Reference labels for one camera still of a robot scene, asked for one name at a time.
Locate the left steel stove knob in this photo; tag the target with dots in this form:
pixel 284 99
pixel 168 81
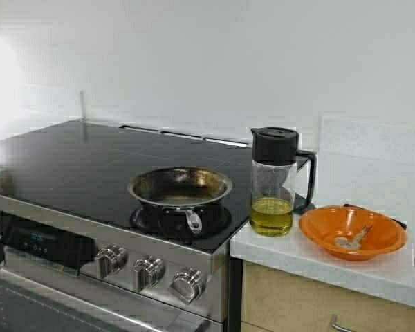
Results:
pixel 110 260

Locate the glass oil jug black lid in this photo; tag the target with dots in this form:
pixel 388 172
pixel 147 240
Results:
pixel 275 151

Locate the stainless steel kitchen stove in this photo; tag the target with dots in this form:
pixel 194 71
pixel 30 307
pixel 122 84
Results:
pixel 64 196

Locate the wooden base cabinet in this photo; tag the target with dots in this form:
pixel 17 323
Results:
pixel 277 301

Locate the black spatula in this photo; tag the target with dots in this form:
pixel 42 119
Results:
pixel 402 225

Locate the steel frying pan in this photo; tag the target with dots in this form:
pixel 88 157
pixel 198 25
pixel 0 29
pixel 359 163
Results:
pixel 190 195

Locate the raw grey shrimp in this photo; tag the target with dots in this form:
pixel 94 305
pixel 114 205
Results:
pixel 355 242

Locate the steel stove knob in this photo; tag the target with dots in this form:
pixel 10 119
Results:
pixel 110 260
pixel 188 285
pixel 147 271

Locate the right steel stove knob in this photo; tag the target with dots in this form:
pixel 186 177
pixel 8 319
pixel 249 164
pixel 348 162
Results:
pixel 188 285

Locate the orange plastic bowl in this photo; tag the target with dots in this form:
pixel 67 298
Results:
pixel 352 233

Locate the middle steel stove knob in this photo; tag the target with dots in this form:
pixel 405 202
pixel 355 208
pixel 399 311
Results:
pixel 147 271

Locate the steel drawer handle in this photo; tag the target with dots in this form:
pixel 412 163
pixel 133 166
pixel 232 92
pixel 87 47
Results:
pixel 335 326

